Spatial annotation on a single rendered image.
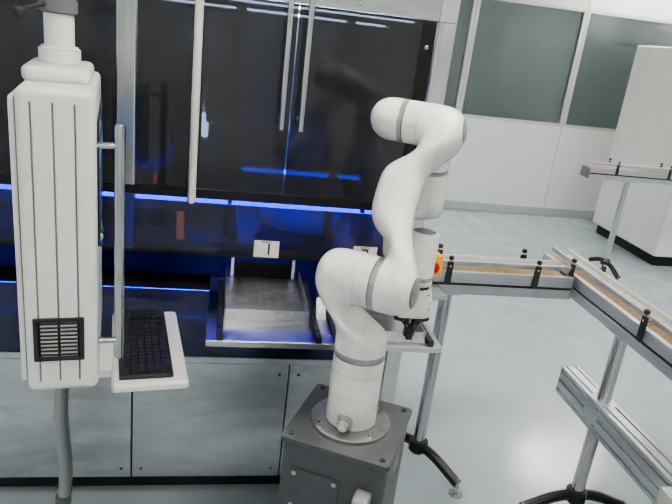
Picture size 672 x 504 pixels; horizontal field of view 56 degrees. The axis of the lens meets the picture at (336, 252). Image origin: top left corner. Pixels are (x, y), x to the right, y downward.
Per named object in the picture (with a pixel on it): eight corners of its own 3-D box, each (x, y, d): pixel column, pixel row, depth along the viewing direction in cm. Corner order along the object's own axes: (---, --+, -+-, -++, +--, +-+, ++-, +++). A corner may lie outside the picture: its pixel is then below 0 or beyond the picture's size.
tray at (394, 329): (325, 294, 220) (326, 284, 219) (397, 297, 224) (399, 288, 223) (340, 340, 188) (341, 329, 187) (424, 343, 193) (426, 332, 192)
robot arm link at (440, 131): (348, 306, 147) (414, 325, 142) (333, 295, 136) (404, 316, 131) (410, 113, 156) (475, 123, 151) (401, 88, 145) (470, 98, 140)
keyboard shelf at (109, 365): (85, 320, 203) (85, 312, 202) (175, 317, 212) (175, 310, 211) (78, 397, 163) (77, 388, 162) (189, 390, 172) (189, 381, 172)
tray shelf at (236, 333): (210, 281, 224) (210, 276, 223) (402, 290, 236) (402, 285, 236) (205, 346, 179) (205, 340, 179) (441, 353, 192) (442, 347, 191)
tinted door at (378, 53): (283, 193, 211) (300, 4, 191) (408, 203, 218) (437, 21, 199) (283, 194, 210) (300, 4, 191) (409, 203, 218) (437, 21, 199)
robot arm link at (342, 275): (374, 371, 140) (390, 270, 132) (299, 347, 146) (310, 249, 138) (392, 350, 150) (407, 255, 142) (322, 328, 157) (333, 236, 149)
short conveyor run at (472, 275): (404, 293, 239) (410, 254, 233) (394, 277, 253) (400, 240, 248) (571, 301, 251) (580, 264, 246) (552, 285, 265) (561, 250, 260)
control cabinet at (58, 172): (40, 308, 202) (29, 51, 177) (104, 306, 209) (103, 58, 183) (18, 395, 158) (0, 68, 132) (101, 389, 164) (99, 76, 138)
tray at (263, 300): (225, 276, 224) (225, 267, 223) (298, 280, 229) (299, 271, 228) (224, 319, 193) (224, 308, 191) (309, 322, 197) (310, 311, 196)
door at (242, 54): (135, 183, 202) (138, -17, 183) (282, 193, 210) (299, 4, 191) (135, 183, 201) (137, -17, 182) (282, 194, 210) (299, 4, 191)
